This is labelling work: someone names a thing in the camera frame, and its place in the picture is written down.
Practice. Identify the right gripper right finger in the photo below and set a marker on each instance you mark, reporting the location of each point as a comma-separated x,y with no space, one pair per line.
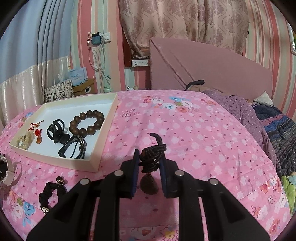
207,208

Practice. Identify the white satin curtain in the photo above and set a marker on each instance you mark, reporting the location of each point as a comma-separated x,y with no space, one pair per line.
26,89

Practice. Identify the pink headboard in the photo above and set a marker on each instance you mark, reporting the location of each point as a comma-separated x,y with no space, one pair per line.
176,63

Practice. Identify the white strap rose-gold watch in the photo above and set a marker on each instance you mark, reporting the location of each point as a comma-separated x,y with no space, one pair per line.
7,171

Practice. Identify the white shallow jewelry box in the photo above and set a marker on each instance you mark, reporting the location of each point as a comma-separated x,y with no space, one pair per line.
66,109

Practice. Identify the pink floral bedsheet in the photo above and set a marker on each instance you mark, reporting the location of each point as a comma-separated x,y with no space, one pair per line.
203,138

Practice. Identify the purple dotted blanket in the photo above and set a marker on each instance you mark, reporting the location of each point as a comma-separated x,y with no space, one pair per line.
245,114

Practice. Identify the black white patterned bag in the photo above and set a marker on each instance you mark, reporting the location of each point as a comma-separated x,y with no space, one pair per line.
61,90

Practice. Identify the black cord brown pendant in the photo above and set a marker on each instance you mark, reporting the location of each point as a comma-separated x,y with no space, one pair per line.
149,161

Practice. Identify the white small pillow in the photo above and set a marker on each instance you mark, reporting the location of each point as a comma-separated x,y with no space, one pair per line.
264,99

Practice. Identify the brown cardboard box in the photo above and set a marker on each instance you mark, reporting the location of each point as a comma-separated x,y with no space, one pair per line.
86,87

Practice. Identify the white power strip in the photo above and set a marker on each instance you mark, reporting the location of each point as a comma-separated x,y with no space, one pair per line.
140,63

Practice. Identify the wall socket with blue charger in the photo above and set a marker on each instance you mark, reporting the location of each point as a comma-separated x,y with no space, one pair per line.
98,38

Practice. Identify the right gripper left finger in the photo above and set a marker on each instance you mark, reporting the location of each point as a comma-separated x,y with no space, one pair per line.
90,207

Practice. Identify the dark patterned blanket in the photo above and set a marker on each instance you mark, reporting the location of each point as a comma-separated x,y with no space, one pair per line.
281,132

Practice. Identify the red knot amber pendant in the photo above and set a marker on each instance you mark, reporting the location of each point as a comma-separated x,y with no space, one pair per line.
38,134

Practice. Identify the pink patterned curtain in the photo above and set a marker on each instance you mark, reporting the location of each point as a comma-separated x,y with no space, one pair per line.
223,24

